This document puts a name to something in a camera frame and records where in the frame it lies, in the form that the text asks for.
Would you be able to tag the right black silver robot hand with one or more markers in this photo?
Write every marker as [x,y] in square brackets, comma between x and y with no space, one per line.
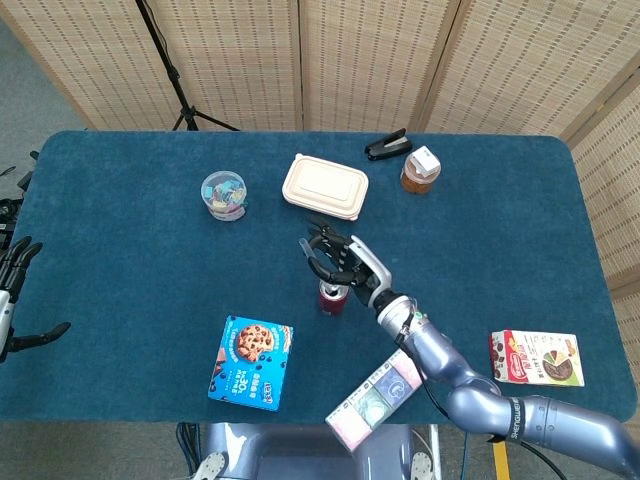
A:
[367,270]

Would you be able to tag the red soda can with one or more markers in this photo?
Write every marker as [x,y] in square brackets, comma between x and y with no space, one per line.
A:
[332,302]

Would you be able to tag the blue-grey robot torso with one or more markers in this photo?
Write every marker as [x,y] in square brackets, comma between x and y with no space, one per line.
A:
[290,455]

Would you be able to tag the red white snack box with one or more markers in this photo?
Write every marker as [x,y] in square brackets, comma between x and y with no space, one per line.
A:
[530,360]

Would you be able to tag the pastel tissue multipack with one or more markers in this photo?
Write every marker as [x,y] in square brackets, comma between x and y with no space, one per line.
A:
[370,405]

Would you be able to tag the black equipment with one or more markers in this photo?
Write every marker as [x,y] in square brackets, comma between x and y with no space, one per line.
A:
[10,210]

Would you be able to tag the clear tub of colourful clips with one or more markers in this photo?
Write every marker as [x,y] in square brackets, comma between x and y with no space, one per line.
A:
[224,195]

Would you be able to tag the black tripod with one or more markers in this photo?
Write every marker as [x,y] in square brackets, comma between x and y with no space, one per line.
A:
[172,75]

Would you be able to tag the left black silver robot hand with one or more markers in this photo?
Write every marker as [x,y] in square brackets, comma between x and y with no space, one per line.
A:
[7,310]

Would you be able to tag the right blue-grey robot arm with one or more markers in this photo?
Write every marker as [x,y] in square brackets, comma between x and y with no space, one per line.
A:
[475,395]

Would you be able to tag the beige lidded lunch box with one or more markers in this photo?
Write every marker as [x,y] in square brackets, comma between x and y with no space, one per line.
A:
[325,187]

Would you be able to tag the black stapler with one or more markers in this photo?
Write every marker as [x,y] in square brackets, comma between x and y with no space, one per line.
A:
[387,146]

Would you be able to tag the amber jar with white lid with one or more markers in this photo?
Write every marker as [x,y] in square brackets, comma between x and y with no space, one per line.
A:
[420,175]

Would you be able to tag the blue table cloth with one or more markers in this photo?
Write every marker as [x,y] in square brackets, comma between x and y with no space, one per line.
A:
[125,250]

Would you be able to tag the blue cookie box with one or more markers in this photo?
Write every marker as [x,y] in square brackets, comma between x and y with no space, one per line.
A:
[250,365]

